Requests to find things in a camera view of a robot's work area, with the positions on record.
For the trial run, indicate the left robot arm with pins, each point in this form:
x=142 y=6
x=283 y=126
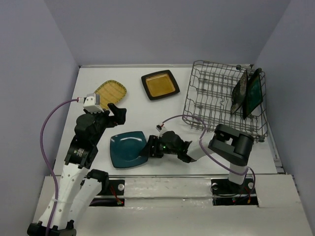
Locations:
x=78 y=184

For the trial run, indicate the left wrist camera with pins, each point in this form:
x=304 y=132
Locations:
x=91 y=103

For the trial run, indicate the black floral square plate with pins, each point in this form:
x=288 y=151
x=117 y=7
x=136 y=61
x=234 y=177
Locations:
x=239 y=93

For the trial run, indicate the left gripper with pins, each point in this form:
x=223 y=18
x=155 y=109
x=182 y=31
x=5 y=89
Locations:
x=119 y=113

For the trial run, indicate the amber square plate black rim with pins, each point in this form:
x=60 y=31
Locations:
x=159 y=85

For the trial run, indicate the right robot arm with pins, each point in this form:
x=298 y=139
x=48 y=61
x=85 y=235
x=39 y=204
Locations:
x=228 y=147

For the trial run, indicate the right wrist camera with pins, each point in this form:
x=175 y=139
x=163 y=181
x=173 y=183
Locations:
x=161 y=129

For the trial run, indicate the teal square plate black rim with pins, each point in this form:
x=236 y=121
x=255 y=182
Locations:
x=253 y=96

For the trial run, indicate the grey wire dish rack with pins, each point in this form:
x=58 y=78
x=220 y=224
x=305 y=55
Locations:
x=209 y=97

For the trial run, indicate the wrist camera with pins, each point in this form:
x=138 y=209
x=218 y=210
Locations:
x=91 y=103
x=161 y=129

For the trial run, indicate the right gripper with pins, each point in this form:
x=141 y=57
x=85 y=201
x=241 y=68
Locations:
x=149 y=150

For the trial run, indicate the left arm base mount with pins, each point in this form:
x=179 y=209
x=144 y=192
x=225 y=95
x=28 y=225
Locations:
x=111 y=196

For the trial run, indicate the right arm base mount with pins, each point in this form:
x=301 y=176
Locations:
x=226 y=193

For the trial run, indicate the dark teal blue plate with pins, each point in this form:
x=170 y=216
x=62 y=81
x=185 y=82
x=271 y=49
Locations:
x=125 y=149

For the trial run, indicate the yellow green striped plate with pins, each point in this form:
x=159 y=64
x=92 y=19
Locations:
x=110 y=91

